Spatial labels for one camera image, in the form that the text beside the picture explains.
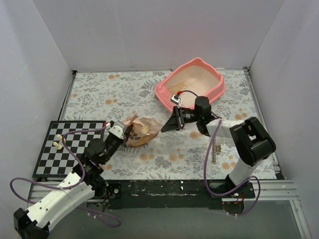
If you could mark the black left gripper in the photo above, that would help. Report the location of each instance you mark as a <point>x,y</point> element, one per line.
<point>125,134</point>

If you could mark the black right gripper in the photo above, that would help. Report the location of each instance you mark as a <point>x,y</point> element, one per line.
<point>178,118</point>

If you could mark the peach cat litter bag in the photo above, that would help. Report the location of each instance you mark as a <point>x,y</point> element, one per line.
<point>143,130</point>

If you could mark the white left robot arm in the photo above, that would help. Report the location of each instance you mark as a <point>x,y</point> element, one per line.
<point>82,183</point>

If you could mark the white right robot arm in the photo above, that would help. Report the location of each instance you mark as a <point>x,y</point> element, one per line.
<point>252,141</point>

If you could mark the beige litter pellets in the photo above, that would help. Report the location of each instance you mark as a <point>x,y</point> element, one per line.
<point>181,86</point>

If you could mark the pink cat litter box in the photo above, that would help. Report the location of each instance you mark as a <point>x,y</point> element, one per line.
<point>197,76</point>

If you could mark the black white chessboard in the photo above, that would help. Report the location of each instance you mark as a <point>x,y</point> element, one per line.
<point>54,163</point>

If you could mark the floral patterned table mat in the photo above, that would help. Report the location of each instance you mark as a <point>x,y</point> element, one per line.
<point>171,155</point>

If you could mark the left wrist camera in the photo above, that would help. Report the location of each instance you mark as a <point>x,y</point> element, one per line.
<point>117,129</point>

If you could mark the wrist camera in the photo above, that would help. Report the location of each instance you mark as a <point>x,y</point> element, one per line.
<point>117,129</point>
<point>176,99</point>

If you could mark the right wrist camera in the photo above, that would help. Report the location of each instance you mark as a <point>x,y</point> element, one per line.
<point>176,99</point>

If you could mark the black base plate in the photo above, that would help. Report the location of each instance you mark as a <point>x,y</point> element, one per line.
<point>134,194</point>

